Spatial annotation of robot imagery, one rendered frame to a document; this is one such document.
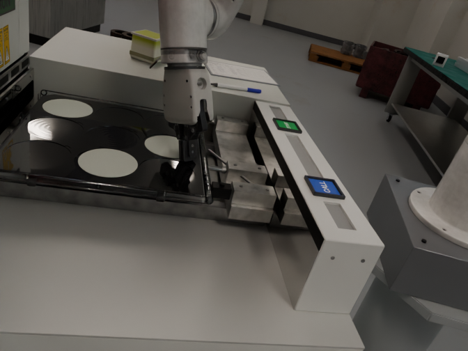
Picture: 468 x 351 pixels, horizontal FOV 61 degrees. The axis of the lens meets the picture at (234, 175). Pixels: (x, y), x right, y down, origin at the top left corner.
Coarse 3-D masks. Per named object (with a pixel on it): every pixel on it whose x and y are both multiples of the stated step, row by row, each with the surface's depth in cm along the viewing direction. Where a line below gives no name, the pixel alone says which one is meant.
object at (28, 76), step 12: (24, 72) 86; (12, 84) 79; (24, 84) 85; (0, 96) 73; (12, 96) 79; (0, 108) 73; (24, 108) 87; (12, 120) 81; (0, 132) 76; (0, 144) 76
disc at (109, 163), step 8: (88, 152) 72; (96, 152) 72; (104, 152) 73; (112, 152) 74; (120, 152) 74; (80, 160) 69; (88, 160) 69; (96, 160) 70; (104, 160) 70; (112, 160) 71; (120, 160) 72; (128, 160) 72; (88, 168) 67; (96, 168) 68; (104, 168) 68; (112, 168) 69; (120, 168) 69; (128, 168) 70; (136, 168) 71; (104, 176) 66; (112, 176) 67; (120, 176) 67
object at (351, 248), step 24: (288, 144) 81; (312, 144) 84; (312, 168) 74; (336, 216) 61; (360, 216) 62; (336, 240) 55; (360, 240) 56; (336, 264) 57; (360, 264) 57; (312, 288) 59; (336, 288) 59; (360, 288) 60; (336, 312) 62
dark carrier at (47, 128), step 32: (64, 96) 91; (32, 128) 75; (64, 128) 78; (96, 128) 81; (128, 128) 84; (160, 128) 88; (0, 160) 63; (32, 160) 65; (64, 160) 68; (160, 160) 75; (192, 160) 78; (192, 192) 68
